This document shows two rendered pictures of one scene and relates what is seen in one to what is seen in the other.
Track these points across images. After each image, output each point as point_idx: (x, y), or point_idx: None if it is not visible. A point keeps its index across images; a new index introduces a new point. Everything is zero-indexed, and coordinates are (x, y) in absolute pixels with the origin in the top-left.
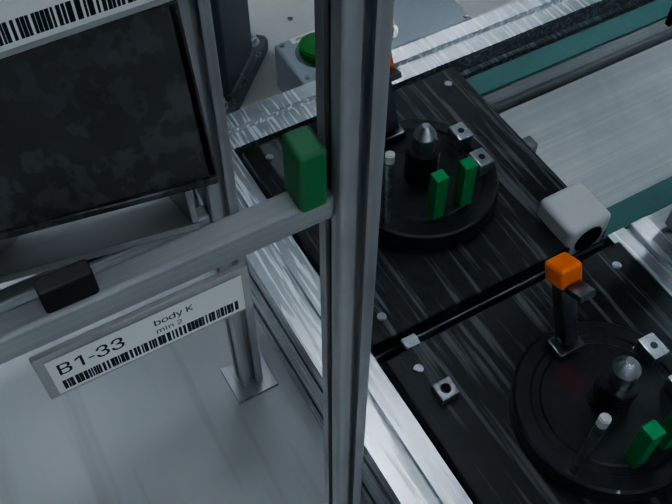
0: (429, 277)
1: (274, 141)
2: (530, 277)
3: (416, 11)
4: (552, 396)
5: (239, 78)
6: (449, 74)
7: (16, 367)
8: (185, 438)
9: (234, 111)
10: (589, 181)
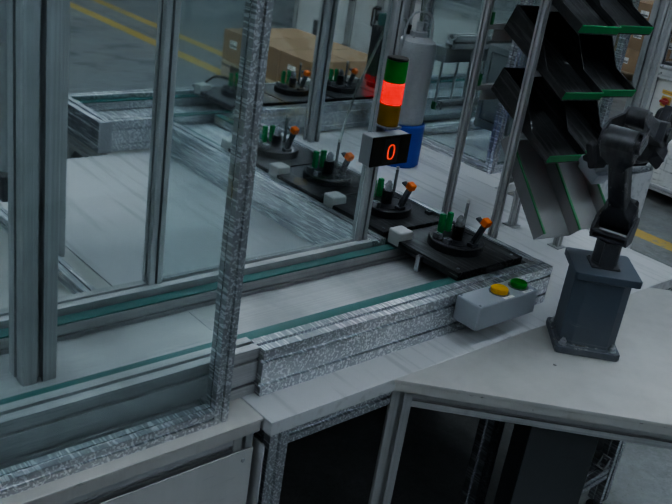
0: None
1: (513, 258)
2: None
3: (484, 297)
4: None
5: (554, 327)
6: (459, 271)
7: (559, 270)
8: None
9: (547, 321)
10: (388, 271)
